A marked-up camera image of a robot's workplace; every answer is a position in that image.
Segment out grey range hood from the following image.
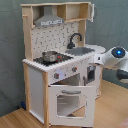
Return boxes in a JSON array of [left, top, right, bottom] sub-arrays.
[[35, 5, 64, 27]]

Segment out wooden toy kitchen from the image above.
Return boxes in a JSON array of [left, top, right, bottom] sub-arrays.
[[22, 2, 105, 127]]

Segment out grey cabinet door handle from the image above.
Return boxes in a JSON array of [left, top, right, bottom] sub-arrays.
[[83, 76, 87, 86]]

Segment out toy oven door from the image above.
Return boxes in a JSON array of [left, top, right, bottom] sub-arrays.
[[49, 85, 96, 127]]

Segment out black toy faucet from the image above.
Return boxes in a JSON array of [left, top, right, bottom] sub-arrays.
[[67, 33, 82, 49]]

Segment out red left stove knob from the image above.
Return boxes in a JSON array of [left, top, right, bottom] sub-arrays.
[[54, 73, 60, 79]]

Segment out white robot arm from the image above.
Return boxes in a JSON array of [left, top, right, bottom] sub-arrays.
[[94, 46, 128, 83]]

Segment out grey toy sink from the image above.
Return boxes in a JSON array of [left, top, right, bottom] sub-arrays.
[[66, 47, 94, 56]]

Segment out small steel pot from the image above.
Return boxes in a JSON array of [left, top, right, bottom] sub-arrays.
[[42, 51, 57, 62]]

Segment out grey ice dispenser panel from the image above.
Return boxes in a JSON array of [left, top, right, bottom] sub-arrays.
[[87, 66, 96, 83]]

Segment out black toy stovetop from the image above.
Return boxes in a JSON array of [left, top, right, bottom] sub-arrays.
[[34, 54, 71, 66]]

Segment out red right stove knob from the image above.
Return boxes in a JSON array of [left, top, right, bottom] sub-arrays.
[[71, 66, 78, 73]]

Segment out red stove knob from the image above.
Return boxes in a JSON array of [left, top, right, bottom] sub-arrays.
[[71, 66, 78, 73], [54, 73, 60, 79]]

